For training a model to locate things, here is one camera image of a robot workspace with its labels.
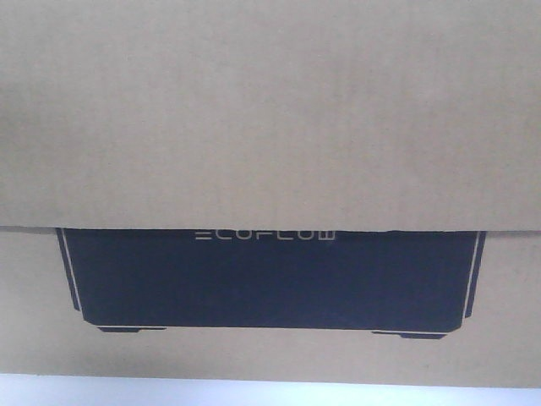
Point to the brown cardboard box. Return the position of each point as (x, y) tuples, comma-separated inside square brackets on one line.
[(363, 115)]

